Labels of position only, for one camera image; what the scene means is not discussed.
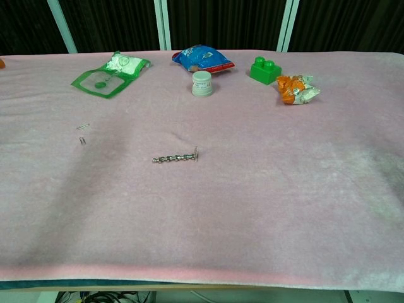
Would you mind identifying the black pleated curtain panel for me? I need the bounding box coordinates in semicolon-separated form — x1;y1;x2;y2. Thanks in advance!
58;0;160;53
288;0;404;54
0;0;69;57
167;0;287;51

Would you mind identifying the orange white crumpled wrapper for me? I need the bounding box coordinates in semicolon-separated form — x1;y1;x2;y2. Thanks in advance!
276;74;321;105

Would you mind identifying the white small cup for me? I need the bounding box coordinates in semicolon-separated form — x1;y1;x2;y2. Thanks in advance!
191;70;214;97

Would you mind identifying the metal bead chain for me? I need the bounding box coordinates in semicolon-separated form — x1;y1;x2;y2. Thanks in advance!
152;150;199;164

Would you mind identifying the green toy brick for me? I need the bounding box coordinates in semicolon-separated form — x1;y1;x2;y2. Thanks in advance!
249;56;283;85

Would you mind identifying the blue snack bag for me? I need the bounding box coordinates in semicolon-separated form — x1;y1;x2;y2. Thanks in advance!
171;44;236;75

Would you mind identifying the white metal frame post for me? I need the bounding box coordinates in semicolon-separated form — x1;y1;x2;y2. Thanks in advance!
47;0;78;54
153;0;172;51
276;0;300;52

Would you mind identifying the black floor cable bundle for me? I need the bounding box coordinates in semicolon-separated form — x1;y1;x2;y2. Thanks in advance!
58;290;152;303

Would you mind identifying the pink tablecloth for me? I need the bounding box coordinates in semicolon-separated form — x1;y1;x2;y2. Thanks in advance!
0;49;404;293

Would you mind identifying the green white plastic packet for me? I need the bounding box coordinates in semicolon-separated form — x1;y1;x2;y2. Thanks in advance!
70;50;152;99

